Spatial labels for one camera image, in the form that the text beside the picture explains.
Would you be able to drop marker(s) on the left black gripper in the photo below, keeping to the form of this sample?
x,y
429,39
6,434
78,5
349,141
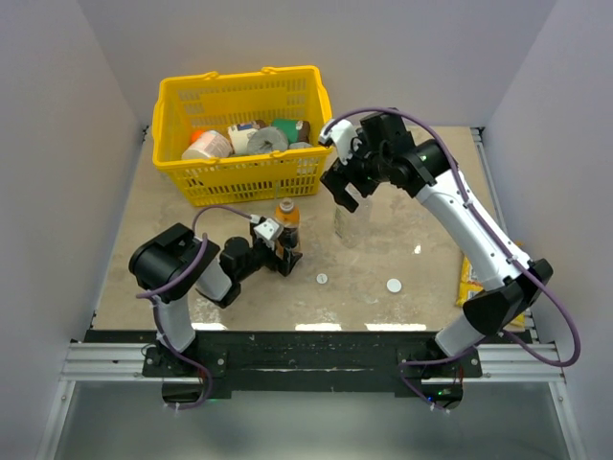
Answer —
x,y
283,265

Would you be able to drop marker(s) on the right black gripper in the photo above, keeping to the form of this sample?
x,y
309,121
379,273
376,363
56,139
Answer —
x,y
334,178

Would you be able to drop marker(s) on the orange drink bottle blue label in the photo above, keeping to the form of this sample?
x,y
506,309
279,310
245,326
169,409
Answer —
x,y
288,216

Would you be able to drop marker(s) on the clear plastic bottle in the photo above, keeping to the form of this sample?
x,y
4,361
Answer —
x,y
351,227

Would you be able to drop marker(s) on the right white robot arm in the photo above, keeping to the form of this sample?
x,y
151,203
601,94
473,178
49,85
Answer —
x,y
511,279

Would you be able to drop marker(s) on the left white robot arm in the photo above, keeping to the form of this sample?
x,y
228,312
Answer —
x,y
177,261

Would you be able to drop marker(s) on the white bottle orange cap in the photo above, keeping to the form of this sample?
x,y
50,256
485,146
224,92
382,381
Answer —
x,y
206,144

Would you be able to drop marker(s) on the large white bottle cap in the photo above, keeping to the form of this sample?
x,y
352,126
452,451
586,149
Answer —
x,y
394,285

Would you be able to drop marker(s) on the brown packet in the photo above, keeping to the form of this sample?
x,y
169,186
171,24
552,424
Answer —
x,y
302,131

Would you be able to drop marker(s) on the green packet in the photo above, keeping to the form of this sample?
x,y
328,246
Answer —
x,y
290,128

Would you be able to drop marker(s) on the grey tape roll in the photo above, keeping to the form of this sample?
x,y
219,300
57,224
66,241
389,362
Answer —
x,y
266,140

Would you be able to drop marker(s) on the yellow plastic shopping basket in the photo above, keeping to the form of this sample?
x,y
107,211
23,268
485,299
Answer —
x,y
214,101

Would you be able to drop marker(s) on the white labelled carton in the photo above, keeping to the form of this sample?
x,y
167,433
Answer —
x,y
240,134

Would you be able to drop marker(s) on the yellow snack bag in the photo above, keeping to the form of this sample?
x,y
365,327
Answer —
x,y
469,286

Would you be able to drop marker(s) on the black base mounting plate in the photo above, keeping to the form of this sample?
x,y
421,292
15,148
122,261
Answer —
x,y
402,364

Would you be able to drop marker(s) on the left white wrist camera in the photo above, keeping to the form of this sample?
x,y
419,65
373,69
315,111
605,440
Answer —
x,y
268,230

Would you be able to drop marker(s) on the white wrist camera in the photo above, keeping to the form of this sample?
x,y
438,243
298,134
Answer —
x,y
340,134
268,230

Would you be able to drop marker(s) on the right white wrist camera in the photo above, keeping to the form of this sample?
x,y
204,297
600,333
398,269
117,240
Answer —
x,y
340,134

